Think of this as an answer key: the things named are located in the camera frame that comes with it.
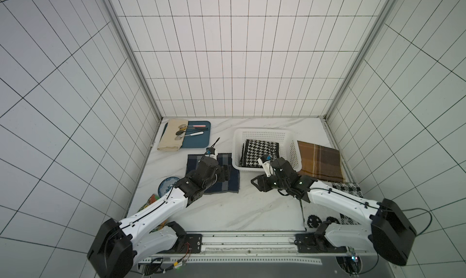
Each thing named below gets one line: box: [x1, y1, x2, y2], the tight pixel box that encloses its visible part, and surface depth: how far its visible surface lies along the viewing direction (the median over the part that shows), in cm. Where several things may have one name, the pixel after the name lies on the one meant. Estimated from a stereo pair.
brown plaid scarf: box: [297, 140, 345, 183], surface depth 97 cm
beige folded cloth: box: [157, 118, 189, 152], surface depth 112 cm
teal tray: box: [180, 120, 212, 149], surface depth 112 cm
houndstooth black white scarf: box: [239, 139, 280, 169], surface depth 99 cm
